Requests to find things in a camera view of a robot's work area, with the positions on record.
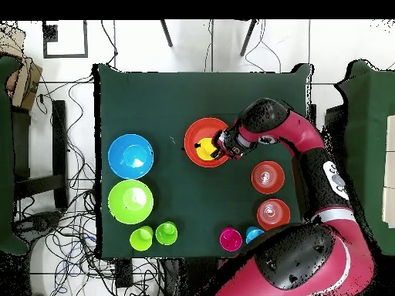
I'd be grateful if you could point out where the yellow cup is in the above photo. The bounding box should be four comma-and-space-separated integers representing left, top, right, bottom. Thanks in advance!
195, 137, 221, 162

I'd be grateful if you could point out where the large orange bowl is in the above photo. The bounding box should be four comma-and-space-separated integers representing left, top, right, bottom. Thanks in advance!
184, 117, 231, 168

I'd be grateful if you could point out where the white block stack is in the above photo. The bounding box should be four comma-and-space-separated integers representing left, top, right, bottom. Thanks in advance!
381, 114, 395, 229

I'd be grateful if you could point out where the small orange bowl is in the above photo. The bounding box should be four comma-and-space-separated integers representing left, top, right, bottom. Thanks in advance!
256, 198, 291, 231
251, 160, 285, 195

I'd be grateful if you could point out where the blue cup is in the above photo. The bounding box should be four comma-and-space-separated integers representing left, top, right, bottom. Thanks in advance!
245, 226, 266, 245

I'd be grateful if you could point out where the pink cup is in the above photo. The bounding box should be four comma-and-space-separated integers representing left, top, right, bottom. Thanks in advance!
219, 227, 244, 252

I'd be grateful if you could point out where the blue bowl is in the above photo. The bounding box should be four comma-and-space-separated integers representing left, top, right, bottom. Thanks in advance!
107, 133, 154, 180

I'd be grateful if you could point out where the lime green bowl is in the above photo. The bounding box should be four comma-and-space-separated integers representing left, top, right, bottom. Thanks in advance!
107, 179, 154, 225

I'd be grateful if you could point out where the black tripod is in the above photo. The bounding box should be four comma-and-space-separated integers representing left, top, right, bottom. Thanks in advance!
159, 19, 258, 57

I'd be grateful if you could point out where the lime green cup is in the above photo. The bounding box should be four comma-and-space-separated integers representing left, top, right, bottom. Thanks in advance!
130, 225, 154, 252

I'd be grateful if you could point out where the dark green side tablecloth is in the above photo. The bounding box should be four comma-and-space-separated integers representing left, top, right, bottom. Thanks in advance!
0, 55, 30, 257
334, 59, 395, 257

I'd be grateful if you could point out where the black power strip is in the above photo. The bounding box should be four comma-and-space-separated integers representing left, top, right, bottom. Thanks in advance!
115, 257, 134, 288

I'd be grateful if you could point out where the grey stand base with knob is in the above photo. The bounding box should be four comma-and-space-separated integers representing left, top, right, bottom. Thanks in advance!
13, 211, 64, 244

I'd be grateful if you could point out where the cardboard box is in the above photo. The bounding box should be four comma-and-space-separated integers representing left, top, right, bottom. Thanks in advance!
0, 25, 43, 110

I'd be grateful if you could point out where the black bench frame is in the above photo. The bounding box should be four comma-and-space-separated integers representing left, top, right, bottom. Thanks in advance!
308, 103, 348, 155
12, 99, 69, 210

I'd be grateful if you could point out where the black cable tangle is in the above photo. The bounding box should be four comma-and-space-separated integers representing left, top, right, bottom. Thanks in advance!
30, 73, 164, 296

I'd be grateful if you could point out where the black square floor frame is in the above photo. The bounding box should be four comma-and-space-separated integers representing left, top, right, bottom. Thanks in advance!
42, 19, 89, 59

